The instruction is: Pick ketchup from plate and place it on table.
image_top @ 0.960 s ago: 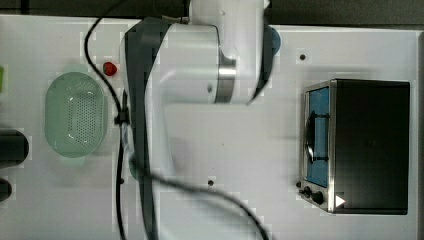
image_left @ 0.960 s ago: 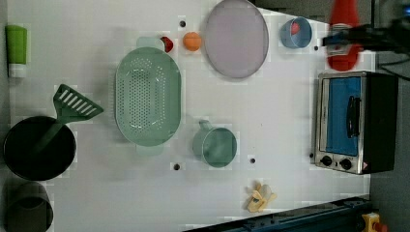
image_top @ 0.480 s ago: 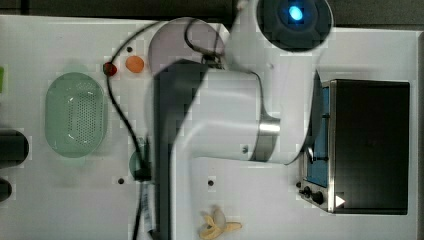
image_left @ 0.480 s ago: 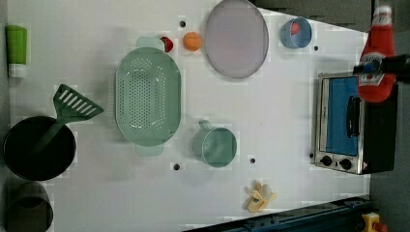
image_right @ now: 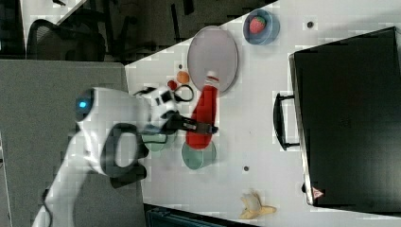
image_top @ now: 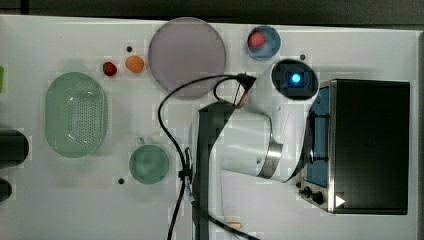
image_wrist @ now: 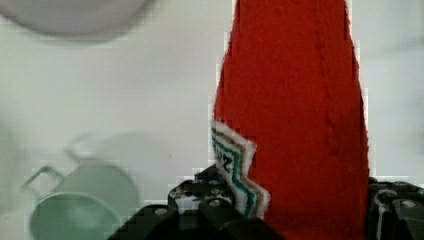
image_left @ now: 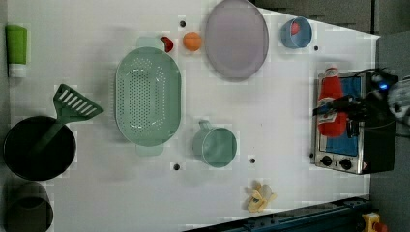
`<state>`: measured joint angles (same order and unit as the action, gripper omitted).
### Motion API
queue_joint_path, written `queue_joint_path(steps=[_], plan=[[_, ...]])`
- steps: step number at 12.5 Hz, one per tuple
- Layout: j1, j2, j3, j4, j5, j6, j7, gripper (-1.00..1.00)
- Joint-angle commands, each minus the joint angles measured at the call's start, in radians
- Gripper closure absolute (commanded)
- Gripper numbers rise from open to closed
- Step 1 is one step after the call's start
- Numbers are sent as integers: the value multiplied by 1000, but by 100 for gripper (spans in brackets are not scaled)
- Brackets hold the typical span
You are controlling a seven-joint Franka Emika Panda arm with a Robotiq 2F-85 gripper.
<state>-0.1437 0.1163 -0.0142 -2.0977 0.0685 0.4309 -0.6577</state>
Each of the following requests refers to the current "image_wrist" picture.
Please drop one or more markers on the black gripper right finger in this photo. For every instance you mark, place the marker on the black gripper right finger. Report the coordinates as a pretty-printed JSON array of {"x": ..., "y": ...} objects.
[{"x": 395, "y": 211}]

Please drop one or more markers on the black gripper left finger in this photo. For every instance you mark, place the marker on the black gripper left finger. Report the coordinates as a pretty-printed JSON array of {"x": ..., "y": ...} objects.
[{"x": 199, "y": 209}]

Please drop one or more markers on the red felt ketchup bottle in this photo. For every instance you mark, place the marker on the red felt ketchup bottle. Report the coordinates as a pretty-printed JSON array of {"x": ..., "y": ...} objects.
[{"x": 288, "y": 129}]

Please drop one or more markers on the grey round plate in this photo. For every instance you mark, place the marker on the grey round plate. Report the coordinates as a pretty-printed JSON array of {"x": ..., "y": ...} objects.
[{"x": 70, "y": 17}]

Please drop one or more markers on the mint green cup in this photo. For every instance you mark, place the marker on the mint green cup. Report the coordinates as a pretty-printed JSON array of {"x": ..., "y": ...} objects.
[{"x": 90, "y": 203}]

